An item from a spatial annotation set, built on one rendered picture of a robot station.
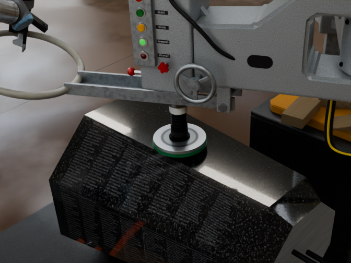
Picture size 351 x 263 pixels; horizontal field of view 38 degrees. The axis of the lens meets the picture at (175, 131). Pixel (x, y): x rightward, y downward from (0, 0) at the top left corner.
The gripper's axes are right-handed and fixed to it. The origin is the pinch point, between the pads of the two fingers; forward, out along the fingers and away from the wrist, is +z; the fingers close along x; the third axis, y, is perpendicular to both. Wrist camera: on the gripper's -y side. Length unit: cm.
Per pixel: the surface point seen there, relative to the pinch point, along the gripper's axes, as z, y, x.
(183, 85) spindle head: -33, -54, 66
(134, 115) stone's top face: 10, -50, 30
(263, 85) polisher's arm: -45, -77, 78
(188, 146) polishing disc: -5, -64, 66
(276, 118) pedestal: -1, -114, 36
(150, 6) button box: -57, -38, 59
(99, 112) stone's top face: 14.9, -35.0, 24.5
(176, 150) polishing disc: -4, -59, 68
